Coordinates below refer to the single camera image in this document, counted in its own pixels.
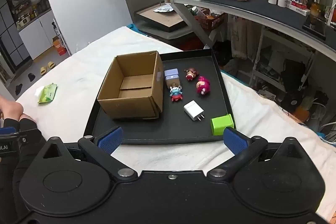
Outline green cube box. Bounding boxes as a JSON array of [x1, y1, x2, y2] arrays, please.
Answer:
[[210, 114, 235, 136]]

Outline blue and red toy figure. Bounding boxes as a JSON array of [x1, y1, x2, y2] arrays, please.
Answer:
[[169, 85, 184, 102]]

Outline red and white box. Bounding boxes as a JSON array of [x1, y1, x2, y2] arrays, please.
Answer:
[[286, 0, 311, 16]]

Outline white wire shelf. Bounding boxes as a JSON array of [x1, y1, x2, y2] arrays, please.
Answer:
[[248, 26, 315, 95]]

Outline pink toy figure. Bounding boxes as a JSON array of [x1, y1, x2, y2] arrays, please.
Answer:
[[196, 76, 211, 96]]

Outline black tray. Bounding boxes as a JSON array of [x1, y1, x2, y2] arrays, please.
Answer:
[[83, 49, 238, 145]]

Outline black desk mat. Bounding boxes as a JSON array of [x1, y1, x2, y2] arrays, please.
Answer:
[[199, 0, 336, 39]]

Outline amber glass bottle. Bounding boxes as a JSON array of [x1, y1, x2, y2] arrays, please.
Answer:
[[311, 0, 322, 18]]

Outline brown bear toy figure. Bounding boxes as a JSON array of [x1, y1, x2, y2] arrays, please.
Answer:
[[184, 67, 199, 82]]

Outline orange cardboard box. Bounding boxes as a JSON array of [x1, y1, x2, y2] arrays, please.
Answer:
[[52, 36, 66, 56]]

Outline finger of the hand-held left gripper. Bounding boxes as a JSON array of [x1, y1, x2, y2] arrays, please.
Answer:
[[0, 126, 40, 144]]

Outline white charger plug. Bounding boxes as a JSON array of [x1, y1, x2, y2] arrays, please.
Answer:
[[183, 100, 206, 122]]

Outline brown cardboard box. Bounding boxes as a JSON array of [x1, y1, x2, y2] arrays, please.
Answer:
[[97, 50, 164, 120]]

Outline purple and brown block toy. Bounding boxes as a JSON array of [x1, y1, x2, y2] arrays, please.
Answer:
[[164, 68, 181, 90]]

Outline glass desk with grey frame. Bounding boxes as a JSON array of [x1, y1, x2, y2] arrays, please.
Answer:
[[164, 0, 336, 62]]

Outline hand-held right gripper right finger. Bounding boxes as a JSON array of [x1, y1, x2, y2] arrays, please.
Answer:
[[207, 127, 307, 183]]

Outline person's black pants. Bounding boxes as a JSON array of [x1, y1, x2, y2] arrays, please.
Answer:
[[3, 118, 48, 224]]

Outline green wet wipes packet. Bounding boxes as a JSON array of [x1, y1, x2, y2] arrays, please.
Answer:
[[35, 83, 58, 104]]

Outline crumpled silver packet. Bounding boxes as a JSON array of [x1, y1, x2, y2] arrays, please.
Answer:
[[154, 4, 175, 13]]

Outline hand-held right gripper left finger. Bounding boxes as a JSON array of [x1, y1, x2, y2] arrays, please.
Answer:
[[42, 126, 138, 182]]

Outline red plastic basket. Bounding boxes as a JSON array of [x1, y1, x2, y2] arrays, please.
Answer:
[[194, 13, 226, 30]]

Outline white tote bag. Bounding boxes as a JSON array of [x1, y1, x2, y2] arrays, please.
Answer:
[[231, 17, 261, 60]]

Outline white cabinet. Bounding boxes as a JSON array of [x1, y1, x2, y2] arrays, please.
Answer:
[[0, 0, 61, 61]]

